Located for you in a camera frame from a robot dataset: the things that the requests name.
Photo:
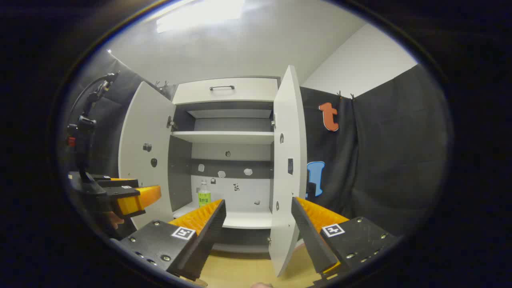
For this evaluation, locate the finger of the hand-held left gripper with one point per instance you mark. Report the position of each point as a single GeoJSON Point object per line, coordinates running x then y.
{"type": "Point", "coordinates": [138, 200]}
{"type": "Point", "coordinates": [120, 182]}

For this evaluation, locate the white cabinet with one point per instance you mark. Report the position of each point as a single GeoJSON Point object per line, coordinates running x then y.
{"type": "Point", "coordinates": [232, 138]}

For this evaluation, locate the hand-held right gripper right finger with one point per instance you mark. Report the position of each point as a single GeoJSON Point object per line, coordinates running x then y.
{"type": "Point", "coordinates": [312, 240]}

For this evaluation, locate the green label bottle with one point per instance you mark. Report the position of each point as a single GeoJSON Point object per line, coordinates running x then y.
{"type": "Point", "coordinates": [204, 198]}

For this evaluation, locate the round brown coaster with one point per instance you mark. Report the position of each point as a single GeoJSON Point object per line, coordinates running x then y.
{"type": "Point", "coordinates": [198, 283]}

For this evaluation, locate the white door with camera sticker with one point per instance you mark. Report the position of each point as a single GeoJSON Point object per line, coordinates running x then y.
{"type": "Point", "coordinates": [144, 128]}

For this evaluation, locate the white door with headphones sticker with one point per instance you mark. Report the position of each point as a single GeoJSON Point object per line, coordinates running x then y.
{"type": "Point", "coordinates": [286, 120]}

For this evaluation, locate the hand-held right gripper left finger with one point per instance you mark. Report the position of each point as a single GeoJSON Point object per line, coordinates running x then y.
{"type": "Point", "coordinates": [204, 244]}

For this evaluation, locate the black backdrop cloth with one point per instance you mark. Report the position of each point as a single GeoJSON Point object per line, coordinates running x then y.
{"type": "Point", "coordinates": [392, 160]}

